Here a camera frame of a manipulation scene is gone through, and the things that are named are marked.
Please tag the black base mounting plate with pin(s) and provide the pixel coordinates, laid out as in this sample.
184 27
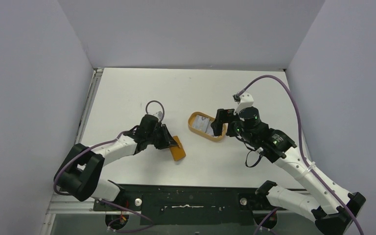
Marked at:
183 205

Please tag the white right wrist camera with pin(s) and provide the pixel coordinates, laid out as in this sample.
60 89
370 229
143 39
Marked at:
243 101

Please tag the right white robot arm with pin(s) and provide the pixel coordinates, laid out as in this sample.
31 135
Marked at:
332 208

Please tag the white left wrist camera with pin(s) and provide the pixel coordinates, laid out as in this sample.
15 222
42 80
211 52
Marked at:
158 114

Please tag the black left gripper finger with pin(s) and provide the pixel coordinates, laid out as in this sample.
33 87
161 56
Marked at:
167 139
159 145

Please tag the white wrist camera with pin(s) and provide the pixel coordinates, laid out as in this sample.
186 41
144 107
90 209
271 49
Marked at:
243 101
158 114

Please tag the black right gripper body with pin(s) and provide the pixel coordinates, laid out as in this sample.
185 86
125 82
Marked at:
228 119

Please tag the orange leather card holder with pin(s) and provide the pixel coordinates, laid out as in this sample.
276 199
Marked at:
177 151

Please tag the tan oval tray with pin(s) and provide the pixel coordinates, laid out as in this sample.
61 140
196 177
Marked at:
202 134

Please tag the aluminium side rail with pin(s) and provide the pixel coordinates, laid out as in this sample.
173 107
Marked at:
94 82

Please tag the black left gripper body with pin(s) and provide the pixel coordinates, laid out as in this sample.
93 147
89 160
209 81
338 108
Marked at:
152 137

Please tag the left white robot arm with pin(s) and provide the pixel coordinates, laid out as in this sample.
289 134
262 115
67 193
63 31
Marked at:
79 174

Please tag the left stack credit card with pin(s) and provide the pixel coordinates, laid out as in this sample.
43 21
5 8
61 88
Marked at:
200 123

